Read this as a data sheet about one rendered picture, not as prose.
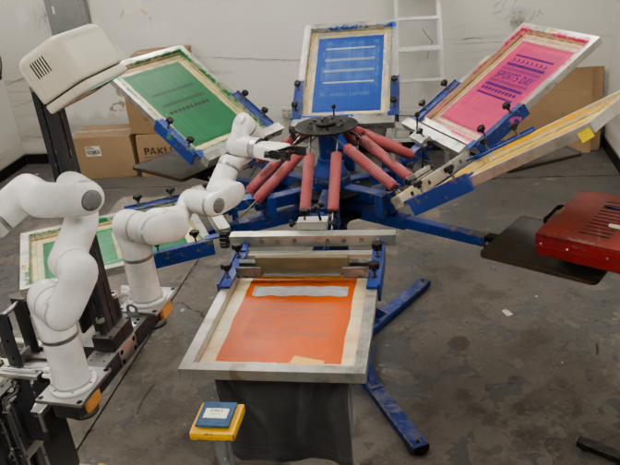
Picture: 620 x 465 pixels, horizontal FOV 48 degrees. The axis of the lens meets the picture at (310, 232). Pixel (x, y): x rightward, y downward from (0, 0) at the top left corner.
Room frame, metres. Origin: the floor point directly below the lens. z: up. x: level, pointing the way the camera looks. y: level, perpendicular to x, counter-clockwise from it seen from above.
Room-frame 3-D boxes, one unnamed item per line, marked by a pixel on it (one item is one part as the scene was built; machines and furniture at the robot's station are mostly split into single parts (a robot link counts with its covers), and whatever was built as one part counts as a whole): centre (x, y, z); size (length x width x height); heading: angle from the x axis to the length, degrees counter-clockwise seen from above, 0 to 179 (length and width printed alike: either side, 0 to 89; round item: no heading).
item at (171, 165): (3.57, 0.37, 0.91); 1.34 x 0.40 x 0.08; 48
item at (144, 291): (1.97, 0.56, 1.21); 0.16 x 0.13 x 0.15; 73
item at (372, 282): (2.27, -0.23, 0.98); 0.30 x 0.05 x 0.07; 168
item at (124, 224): (1.96, 0.54, 1.37); 0.13 x 0.10 x 0.16; 53
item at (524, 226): (2.68, -0.63, 0.91); 1.34 x 0.40 x 0.08; 48
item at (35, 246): (2.84, 0.73, 1.05); 1.08 x 0.61 x 0.23; 108
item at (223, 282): (2.38, 0.31, 0.98); 0.30 x 0.05 x 0.07; 168
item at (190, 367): (2.09, 0.09, 0.97); 0.79 x 0.58 x 0.04; 168
